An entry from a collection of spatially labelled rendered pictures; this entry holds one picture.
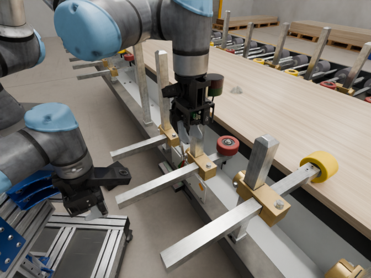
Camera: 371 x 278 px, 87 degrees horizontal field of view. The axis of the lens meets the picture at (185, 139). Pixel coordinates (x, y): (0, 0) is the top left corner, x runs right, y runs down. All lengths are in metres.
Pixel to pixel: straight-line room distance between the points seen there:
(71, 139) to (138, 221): 1.22
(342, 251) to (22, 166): 0.80
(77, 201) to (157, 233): 1.04
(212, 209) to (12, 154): 0.61
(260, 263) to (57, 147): 0.62
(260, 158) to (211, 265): 1.08
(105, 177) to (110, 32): 0.33
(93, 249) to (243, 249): 0.87
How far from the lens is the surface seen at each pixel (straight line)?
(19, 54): 0.76
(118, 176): 0.54
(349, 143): 0.93
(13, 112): 0.75
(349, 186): 0.75
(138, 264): 1.47
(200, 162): 0.69
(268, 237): 0.87
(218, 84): 0.58
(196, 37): 0.40
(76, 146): 0.44
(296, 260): 0.87
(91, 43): 0.31
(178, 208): 1.60
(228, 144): 0.72
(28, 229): 0.85
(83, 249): 1.36
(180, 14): 0.40
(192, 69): 0.41
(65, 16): 0.33
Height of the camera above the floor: 1.36
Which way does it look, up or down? 38 degrees down
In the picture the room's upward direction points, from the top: straight up
